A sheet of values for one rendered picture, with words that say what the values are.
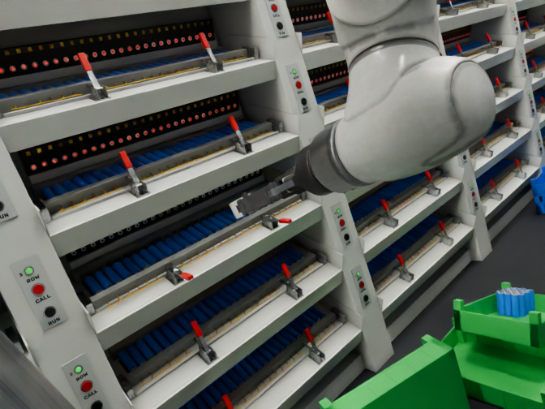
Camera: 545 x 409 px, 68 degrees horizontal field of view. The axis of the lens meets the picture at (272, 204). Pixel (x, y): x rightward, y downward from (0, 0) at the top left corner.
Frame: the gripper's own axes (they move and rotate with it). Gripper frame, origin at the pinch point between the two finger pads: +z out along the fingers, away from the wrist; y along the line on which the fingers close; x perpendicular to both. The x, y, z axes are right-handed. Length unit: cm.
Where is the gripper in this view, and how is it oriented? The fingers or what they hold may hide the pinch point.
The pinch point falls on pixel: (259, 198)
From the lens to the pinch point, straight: 71.1
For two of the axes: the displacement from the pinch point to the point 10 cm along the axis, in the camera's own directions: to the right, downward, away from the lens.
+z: -5.2, 2.3, 8.3
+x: -4.4, -9.0, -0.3
